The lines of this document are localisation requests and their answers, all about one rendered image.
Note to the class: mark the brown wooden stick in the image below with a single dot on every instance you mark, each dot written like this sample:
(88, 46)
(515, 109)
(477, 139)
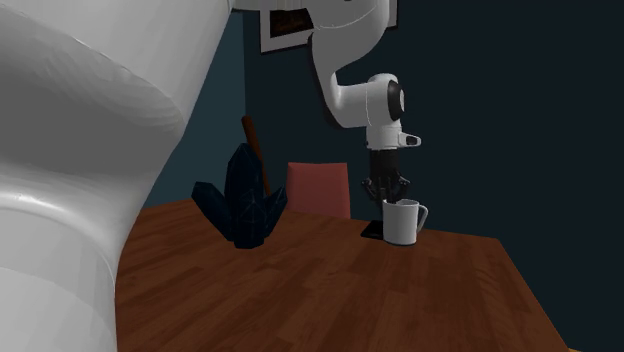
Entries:
(256, 146)

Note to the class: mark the flat black phone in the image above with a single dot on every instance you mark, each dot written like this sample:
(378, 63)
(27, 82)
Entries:
(373, 229)

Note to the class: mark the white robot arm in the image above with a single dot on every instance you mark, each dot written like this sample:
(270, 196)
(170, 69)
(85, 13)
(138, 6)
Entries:
(73, 146)

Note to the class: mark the dark blue crystal cluster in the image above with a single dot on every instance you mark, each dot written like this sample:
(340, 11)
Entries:
(246, 204)

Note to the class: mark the white mug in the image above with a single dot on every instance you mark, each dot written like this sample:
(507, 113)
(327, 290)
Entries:
(400, 222)

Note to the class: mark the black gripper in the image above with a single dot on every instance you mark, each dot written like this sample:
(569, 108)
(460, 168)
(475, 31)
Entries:
(383, 166)

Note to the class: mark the white framed wall picture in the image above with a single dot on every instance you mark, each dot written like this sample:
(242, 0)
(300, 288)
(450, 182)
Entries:
(285, 29)

